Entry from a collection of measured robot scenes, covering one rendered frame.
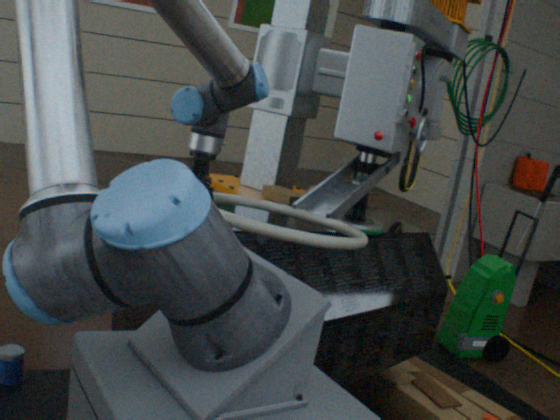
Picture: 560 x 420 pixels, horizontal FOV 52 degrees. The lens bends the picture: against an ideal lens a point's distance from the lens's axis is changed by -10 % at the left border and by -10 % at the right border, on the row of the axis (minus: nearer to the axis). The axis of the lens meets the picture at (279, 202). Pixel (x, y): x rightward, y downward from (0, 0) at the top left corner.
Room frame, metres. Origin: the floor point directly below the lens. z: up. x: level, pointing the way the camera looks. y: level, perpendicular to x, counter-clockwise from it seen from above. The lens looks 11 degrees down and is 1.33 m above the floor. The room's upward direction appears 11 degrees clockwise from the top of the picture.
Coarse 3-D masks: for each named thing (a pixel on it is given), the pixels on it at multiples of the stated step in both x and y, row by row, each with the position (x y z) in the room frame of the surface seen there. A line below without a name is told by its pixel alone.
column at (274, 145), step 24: (288, 0) 2.91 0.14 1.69; (312, 0) 2.87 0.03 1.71; (288, 24) 2.90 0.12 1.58; (312, 24) 2.91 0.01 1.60; (264, 120) 2.91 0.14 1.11; (288, 120) 2.87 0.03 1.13; (264, 144) 2.90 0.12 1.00; (288, 144) 2.90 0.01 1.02; (264, 168) 2.89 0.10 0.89; (288, 168) 2.94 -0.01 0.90
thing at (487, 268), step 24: (528, 216) 3.30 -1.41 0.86; (504, 240) 3.41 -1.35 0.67; (528, 240) 3.22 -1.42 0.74; (480, 264) 3.31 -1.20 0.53; (504, 264) 3.20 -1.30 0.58; (480, 288) 3.17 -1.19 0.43; (504, 288) 3.17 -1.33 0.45; (456, 312) 3.25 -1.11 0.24; (480, 312) 3.14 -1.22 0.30; (504, 312) 3.18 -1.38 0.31; (456, 336) 3.17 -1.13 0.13; (480, 336) 3.15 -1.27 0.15
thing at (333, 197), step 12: (384, 156) 2.40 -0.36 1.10; (396, 156) 2.35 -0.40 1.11; (348, 168) 2.21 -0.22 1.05; (384, 168) 2.23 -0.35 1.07; (324, 180) 2.05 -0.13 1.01; (336, 180) 2.12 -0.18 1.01; (372, 180) 2.12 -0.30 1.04; (312, 192) 1.95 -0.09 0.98; (324, 192) 2.04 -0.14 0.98; (336, 192) 2.07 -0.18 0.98; (348, 192) 2.07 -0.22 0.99; (360, 192) 2.03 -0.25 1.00; (300, 204) 1.88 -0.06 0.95; (312, 204) 1.96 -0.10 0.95; (324, 204) 1.97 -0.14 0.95; (336, 204) 1.98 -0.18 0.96; (348, 204) 1.94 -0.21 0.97; (336, 216) 1.86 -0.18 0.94
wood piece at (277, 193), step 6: (264, 186) 2.78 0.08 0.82; (270, 186) 2.78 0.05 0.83; (276, 186) 2.81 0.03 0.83; (282, 186) 2.82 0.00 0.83; (264, 192) 2.77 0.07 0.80; (270, 192) 2.74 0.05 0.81; (276, 192) 2.71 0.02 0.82; (282, 192) 2.69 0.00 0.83; (288, 192) 2.72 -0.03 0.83; (294, 192) 2.74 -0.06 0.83; (270, 198) 2.73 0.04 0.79; (276, 198) 2.70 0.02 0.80; (282, 198) 2.67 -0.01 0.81; (288, 198) 2.64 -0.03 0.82; (294, 198) 2.65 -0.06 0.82; (282, 204) 2.67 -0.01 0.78; (288, 204) 2.64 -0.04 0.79
